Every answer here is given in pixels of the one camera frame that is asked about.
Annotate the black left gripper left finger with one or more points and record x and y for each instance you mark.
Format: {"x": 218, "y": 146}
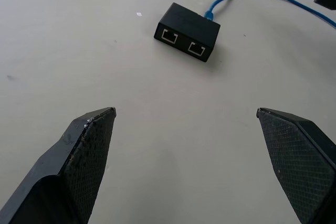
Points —
{"x": 65, "y": 166}

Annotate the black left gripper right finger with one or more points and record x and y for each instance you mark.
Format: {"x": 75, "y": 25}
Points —
{"x": 302, "y": 161}

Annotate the black ethernet splitter box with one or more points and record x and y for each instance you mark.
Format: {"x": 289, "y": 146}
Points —
{"x": 187, "y": 28}

